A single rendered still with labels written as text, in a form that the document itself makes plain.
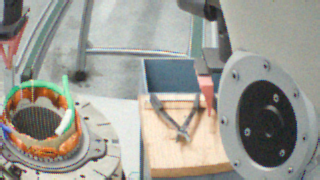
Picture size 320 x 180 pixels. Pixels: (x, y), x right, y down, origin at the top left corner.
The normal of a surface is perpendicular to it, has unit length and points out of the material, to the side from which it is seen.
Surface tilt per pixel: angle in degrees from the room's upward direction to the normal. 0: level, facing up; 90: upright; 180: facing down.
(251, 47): 109
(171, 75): 90
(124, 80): 0
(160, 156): 0
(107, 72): 0
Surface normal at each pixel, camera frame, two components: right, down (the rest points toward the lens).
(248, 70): -0.67, 0.37
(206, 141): 0.06, -0.84
